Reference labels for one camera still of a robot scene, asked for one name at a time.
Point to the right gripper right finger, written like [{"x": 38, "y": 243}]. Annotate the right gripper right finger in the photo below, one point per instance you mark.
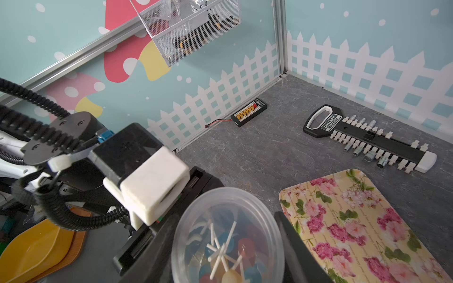
[{"x": 300, "y": 265}]

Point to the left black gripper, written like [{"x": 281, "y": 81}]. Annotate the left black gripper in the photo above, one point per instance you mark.
[{"x": 199, "y": 183}]

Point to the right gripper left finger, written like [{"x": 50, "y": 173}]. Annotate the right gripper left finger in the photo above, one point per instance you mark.
[{"x": 154, "y": 264}]

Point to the clear candy jar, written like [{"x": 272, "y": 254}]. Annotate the clear candy jar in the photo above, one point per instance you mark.
[{"x": 227, "y": 235}]

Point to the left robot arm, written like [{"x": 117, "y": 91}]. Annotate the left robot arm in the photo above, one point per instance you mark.
[{"x": 86, "y": 177}]

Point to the floral rectangular tray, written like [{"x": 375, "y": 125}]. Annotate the floral rectangular tray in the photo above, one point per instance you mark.
[{"x": 354, "y": 233}]

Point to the black parallel charging board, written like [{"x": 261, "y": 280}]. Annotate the black parallel charging board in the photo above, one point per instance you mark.
[{"x": 249, "y": 112}]

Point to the clear plastic zip bag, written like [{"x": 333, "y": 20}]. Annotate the clear plastic zip bag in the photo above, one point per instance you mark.
[{"x": 164, "y": 14}]

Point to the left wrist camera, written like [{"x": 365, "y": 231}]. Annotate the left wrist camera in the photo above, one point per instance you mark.
[{"x": 141, "y": 173}]

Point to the black socket holder rail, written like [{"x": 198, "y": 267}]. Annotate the black socket holder rail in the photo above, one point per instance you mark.
[{"x": 363, "y": 138}]

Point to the white wire basket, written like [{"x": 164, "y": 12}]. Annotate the white wire basket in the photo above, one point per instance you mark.
[{"x": 163, "y": 38}]

